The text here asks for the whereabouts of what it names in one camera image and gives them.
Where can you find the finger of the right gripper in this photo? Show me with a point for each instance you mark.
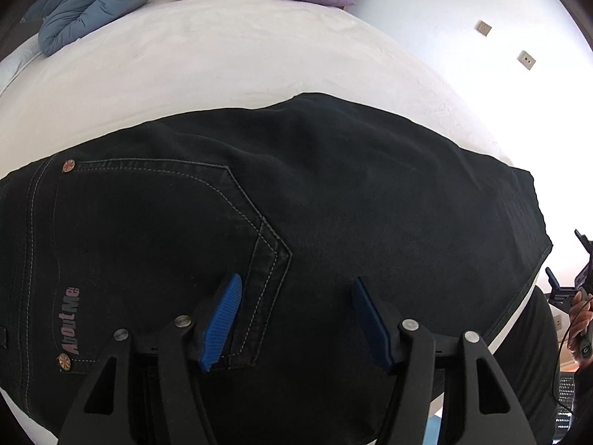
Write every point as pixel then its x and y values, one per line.
pixel 553 281
pixel 585 242

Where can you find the wall switch plate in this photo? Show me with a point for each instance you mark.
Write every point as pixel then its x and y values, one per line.
pixel 483 28

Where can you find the wall socket plate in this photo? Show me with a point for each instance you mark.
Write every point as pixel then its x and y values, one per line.
pixel 526 60

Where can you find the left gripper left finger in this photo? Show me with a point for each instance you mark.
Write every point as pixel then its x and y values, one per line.
pixel 145 389

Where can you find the person right hand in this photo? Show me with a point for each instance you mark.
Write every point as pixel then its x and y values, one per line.
pixel 580 315

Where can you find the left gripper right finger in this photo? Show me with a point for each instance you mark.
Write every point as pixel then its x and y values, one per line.
pixel 407 350

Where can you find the white pillow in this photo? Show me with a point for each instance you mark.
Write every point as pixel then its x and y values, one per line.
pixel 17 61

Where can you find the black denim pants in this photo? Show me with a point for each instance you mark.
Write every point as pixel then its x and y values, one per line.
pixel 133 229

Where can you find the white bed sheet mattress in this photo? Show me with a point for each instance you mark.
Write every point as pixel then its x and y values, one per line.
pixel 186 56

